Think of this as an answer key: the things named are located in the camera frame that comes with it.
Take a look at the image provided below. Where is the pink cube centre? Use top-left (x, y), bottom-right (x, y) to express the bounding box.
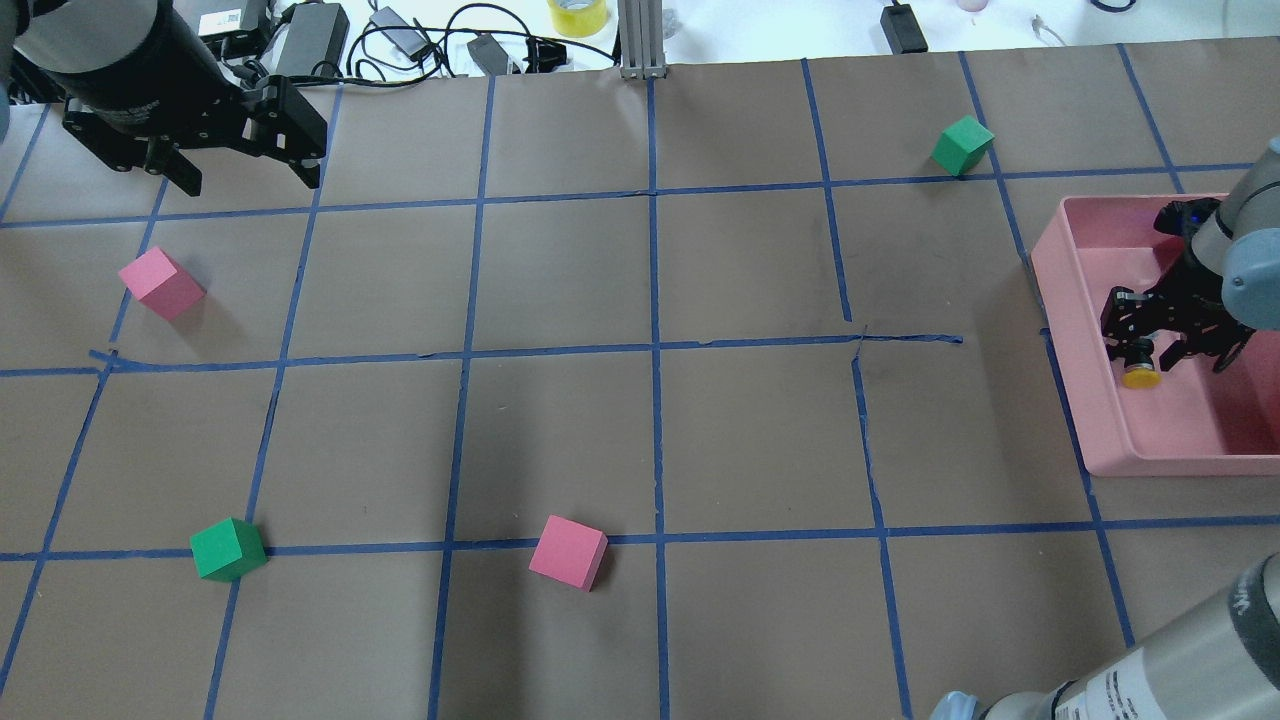
top-left (527, 514), bottom-right (609, 592)

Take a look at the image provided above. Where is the yellow tape roll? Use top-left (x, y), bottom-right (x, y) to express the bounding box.
top-left (547, 0), bottom-right (609, 38)

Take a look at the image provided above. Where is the large black power brick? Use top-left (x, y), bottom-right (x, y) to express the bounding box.
top-left (271, 3), bottom-right (349, 78)

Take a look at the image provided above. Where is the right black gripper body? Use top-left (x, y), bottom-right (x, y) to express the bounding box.
top-left (1101, 199), bottom-right (1251, 373)

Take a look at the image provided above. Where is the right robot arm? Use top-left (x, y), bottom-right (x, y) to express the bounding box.
top-left (933, 196), bottom-right (1277, 719)

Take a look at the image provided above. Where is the green cube near bin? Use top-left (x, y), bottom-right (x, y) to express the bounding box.
top-left (931, 115), bottom-right (996, 177)

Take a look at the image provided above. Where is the green cube near base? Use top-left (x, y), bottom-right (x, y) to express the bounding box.
top-left (189, 518), bottom-right (268, 583)

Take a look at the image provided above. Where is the aluminium frame post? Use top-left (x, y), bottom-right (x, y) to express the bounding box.
top-left (616, 0), bottom-right (668, 79)

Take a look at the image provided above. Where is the pink plastic bin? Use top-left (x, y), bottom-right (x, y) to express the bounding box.
top-left (1030, 195), bottom-right (1279, 477)

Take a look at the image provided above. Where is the yellow push button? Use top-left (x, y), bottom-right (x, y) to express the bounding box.
top-left (1119, 363), bottom-right (1164, 389)

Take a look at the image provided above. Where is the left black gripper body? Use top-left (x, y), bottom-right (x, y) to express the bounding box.
top-left (61, 76), bottom-right (328, 170)

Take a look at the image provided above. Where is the black power adapter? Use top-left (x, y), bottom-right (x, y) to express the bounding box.
top-left (879, 1), bottom-right (929, 55)

